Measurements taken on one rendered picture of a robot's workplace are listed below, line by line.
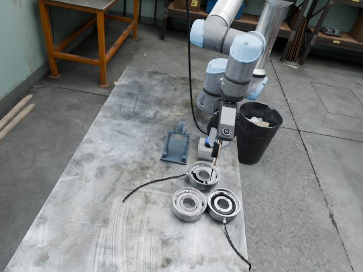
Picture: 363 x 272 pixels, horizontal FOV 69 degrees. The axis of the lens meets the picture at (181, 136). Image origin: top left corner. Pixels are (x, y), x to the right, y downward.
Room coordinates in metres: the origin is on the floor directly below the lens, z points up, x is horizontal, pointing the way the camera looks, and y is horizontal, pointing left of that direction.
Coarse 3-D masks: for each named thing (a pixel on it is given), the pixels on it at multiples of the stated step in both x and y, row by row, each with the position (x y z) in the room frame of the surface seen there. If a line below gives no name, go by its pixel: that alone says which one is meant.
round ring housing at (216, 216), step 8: (216, 192) 0.56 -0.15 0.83; (224, 192) 0.56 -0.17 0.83; (232, 192) 0.56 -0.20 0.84; (208, 200) 0.51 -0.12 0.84; (216, 200) 0.52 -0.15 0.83; (224, 200) 0.54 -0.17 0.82; (208, 208) 0.49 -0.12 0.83; (216, 216) 0.47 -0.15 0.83; (224, 216) 0.46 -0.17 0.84; (232, 216) 0.47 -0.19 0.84
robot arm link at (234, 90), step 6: (222, 78) 0.68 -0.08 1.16; (222, 84) 0.67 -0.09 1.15; (228, 84) 0.65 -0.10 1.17; (234, 84) 0.65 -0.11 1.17; (246, 84) 0.65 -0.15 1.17; (222, 90) 0.66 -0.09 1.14; (228, 90) 0.65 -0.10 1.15; (234, 90) 0.64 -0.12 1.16; (240, 90) 0.65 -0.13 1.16; (246, 90) 0.66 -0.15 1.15; (234, 96) 0.64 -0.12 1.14; (240, 96) 0.65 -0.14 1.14
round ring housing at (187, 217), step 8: (176, 192) 0.52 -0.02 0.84; (184, 192) 0.53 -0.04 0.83; (192, 192) 0.54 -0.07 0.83; (200, 192) 0.53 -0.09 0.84; (176, 200) 0.50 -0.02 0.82; (184, 200) 0.51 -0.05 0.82; (192, 200) 0.51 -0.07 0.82; (200, 200) 0.52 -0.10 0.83; (176, 208) 0.46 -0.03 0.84; (184, 208) 0.47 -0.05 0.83; (192, 208) 0.48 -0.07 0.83; (184, 216) 0.44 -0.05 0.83; (192, 216) 0.44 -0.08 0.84; (200, 216) 0.46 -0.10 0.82
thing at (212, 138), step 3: (213, 129) 0.66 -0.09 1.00; (216, 129) 0.66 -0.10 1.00; (210, 132) 0.66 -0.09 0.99; (213, 132) 0.66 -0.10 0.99; (216, 132) 0.66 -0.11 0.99; (210, 135) 0.66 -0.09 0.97; (213, 135) 0.66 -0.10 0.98; (210, 138) 0.66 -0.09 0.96; (213, 138) 0.66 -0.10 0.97; (210, 141) 0.66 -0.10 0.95; (213, 141) 0.66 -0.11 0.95; (210, 144) 0.66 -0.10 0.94; (213, 144) 0.66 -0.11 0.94
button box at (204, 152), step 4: (200, 140) 0.78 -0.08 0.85; (204, 140) 0.78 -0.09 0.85; (216, 140) 0.80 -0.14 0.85; (200, 144) 0.76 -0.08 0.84; (204, 144) 0.76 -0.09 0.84; (200, 148) 0.73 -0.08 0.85; (204, 148) 0.74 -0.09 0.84; (208, 148) 0.74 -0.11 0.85; (200, 152) 0.73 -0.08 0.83; (204, 152) 0.73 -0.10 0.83; (208, 152) 0.73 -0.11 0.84; (200, 156) 0.73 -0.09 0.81; (204, 156) 0.73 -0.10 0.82; (208, 156) 0.73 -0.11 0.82
